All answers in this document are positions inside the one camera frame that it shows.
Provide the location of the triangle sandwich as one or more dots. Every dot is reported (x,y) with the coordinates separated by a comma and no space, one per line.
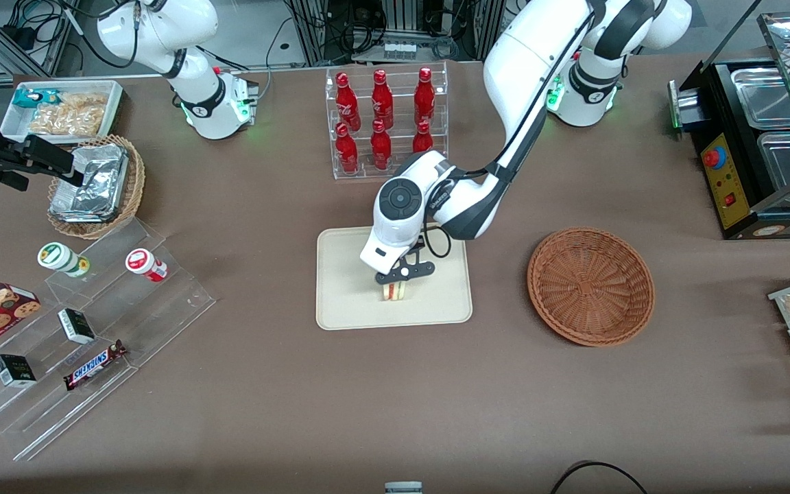
(396,291)

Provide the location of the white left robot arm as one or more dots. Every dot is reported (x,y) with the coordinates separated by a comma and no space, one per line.
(525,55)

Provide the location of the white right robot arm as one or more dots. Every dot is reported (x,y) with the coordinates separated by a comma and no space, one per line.
(196,75)

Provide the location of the beige plastic tray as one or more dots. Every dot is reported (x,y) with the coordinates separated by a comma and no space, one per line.
(347,288)

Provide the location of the oval tan wicker basket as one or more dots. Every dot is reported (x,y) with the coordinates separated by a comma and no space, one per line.
(131,185)

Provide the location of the round brown wicker basket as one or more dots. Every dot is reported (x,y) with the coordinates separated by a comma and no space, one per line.
(590,288)

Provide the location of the white plastic bin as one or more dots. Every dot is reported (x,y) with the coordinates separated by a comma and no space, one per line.
(14,120)

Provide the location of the clear bag of chips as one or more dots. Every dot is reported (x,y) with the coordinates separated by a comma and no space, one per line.
(69,113)

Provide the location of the aluminium foil container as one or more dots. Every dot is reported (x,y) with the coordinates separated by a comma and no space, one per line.
(90,189)

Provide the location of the teal snack packet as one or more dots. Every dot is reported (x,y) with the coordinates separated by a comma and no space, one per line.
(33,98)

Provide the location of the clear acrylic bottle rack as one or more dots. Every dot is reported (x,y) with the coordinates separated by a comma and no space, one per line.
(398,168)

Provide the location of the green lid white cup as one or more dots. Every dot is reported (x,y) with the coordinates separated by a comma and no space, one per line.
(59,257)

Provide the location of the red cola bottle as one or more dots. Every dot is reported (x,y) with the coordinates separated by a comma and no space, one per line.
(422,140)
(347,151)
(382,96)
(380,147)
(424,92)
(347,96)

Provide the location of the red lid white cup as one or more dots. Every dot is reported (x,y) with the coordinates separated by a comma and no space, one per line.
(145,264)

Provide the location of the small black box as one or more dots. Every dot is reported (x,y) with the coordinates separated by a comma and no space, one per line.
(76,326)
(14,370)

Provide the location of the clear acrylic step display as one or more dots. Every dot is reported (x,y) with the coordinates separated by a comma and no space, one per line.
(134,315)

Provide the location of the grey power strip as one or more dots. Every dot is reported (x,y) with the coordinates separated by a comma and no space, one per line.
(409,50)

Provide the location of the snickers chocolate bar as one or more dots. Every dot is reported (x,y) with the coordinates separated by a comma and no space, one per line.
(93,365)

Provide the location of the small grey device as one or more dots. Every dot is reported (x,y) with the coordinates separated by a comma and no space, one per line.
(403,488)

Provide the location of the black food warmer appliance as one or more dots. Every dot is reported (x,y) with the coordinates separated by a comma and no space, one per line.
(734,185)

